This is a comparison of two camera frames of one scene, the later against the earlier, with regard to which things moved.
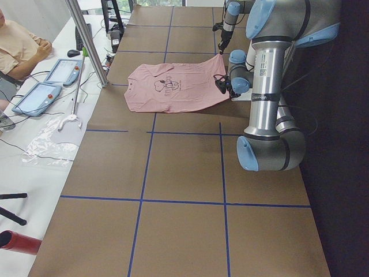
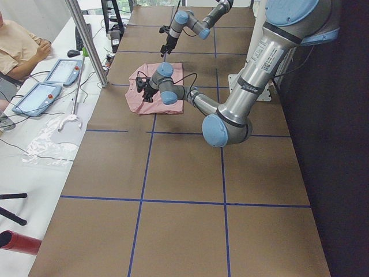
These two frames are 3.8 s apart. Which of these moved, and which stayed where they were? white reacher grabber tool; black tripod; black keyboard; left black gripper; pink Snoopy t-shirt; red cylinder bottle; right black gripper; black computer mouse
Moved: pink Snoopy t-shirt; right black gripper; left black gripper
Stayed: black computer mouse; white reacher grabber tool; black tripod; red cylinder bottle; black keyboard
